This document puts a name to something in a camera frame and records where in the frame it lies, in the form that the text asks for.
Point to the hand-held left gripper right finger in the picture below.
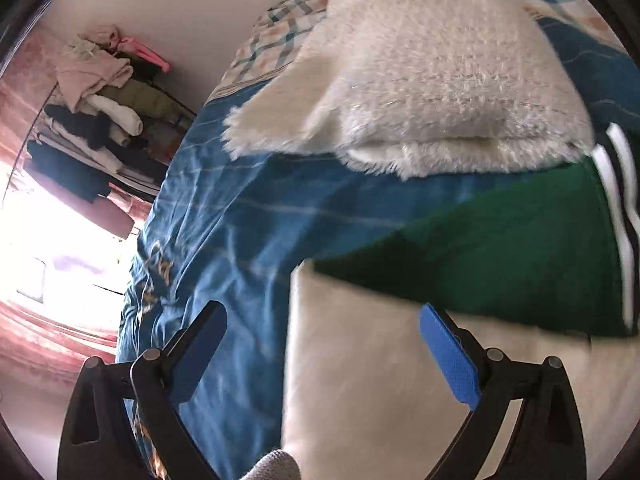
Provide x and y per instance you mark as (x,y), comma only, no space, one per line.
(452,360)

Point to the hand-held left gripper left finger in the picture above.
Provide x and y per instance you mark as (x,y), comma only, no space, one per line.
(192,360)

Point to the green jacket with cream sleeves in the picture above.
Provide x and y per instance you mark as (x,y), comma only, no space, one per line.
(500,255)

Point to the pile of clothes on rack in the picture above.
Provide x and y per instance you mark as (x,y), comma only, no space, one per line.
(95,125)

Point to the grey white knit fabric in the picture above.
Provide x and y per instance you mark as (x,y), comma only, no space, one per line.
(275,467)

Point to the blue striped duvet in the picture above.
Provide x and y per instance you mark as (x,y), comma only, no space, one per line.
(225,220)

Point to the pink curtain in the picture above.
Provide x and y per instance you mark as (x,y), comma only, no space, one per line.
(45,330)

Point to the white fluffy garment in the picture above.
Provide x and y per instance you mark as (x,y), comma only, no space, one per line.
(425,75)

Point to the plaid pillow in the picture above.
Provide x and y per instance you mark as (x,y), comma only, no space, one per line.
(280,35)

